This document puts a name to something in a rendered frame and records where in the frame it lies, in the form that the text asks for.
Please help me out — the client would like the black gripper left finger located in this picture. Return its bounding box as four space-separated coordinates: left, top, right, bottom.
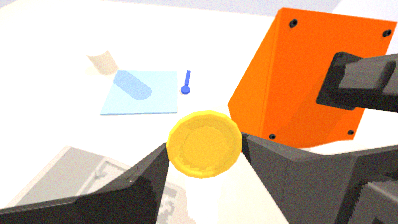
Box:
0 142 170 224

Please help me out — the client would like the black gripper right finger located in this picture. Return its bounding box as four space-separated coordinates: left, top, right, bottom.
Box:
240 131 398 224

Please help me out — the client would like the yellow plate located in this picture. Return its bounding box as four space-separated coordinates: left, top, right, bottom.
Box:
166 110 242 179

